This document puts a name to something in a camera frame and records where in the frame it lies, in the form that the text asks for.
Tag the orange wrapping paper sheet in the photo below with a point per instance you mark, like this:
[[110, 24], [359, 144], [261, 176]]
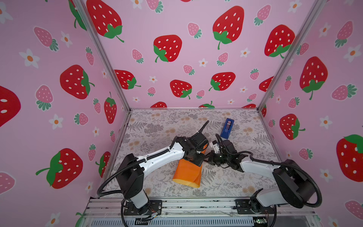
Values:
[[188, 174]]

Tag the aluminium front frame rail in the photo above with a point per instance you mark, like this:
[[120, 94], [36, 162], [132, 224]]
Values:
[[195, 212]]

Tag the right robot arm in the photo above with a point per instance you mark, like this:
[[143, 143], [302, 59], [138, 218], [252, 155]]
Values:
[[293, 185]]

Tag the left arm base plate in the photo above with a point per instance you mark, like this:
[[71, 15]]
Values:
[[152, 207]]

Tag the left aluminium corner post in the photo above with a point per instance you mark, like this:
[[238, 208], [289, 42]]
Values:
[[101, 51]]

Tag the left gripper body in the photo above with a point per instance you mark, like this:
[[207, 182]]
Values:
[[195, 154]]

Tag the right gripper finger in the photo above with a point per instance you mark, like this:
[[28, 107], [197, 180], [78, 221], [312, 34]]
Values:
[[211, 162], [210, 155]]

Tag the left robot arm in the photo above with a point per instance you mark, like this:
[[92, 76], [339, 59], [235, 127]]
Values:
[[133, 170]]

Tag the aluminium corner post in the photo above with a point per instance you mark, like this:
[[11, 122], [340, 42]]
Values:
[[301, 35], [101, 51]]

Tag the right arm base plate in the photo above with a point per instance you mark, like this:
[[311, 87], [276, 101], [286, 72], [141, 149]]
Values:
[[245, 206]]

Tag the right aluminium corner post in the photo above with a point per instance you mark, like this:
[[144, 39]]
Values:
[[301, 35]]

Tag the blue tape dispenser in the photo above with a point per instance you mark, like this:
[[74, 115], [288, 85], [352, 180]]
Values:
[[226, 131]]

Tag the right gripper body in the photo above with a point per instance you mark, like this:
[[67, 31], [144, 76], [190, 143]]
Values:
[[215, 157]]

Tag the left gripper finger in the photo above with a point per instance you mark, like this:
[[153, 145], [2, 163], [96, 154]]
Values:
[[195, 160], [200, 159]]

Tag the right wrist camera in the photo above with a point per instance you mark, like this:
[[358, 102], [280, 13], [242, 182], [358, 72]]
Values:
[[216, 147]]

